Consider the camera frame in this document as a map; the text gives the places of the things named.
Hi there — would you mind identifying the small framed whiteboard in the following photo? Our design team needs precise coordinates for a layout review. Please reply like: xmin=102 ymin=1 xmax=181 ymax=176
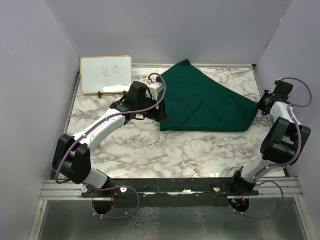
xmin=80 ymin=55 xmax=133 ymax=95

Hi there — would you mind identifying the black mounting base rail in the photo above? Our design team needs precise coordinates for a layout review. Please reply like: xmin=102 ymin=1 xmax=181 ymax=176
xmin=81 ymin=178 xmax=261 ymax=201

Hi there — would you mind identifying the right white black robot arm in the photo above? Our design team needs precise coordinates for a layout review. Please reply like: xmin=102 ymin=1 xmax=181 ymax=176
xmin=229 ymin=77 xmax=313 ymax=196

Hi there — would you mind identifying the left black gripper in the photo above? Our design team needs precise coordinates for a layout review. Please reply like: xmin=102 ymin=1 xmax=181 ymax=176
xmin=136 ymin=93 xmax=168 ymax=122

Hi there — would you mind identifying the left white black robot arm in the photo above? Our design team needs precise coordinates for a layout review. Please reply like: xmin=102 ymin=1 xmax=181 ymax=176
xmin=52 ymin=81 xmax=168 ymax=198

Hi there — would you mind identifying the black whiteboard stand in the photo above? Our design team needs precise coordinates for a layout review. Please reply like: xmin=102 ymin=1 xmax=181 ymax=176
xmin=98 ymin=91 xmax=127 ymax=99

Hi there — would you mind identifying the green surgical drape cloth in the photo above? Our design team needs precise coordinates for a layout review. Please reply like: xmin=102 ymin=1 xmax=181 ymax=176
xmin=156 ymin=59 xmax=258 ymax=133

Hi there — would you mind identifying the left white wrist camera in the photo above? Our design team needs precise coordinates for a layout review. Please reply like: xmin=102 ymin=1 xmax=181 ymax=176
xmin=148 ymin=81 xmax=164 ymax=101

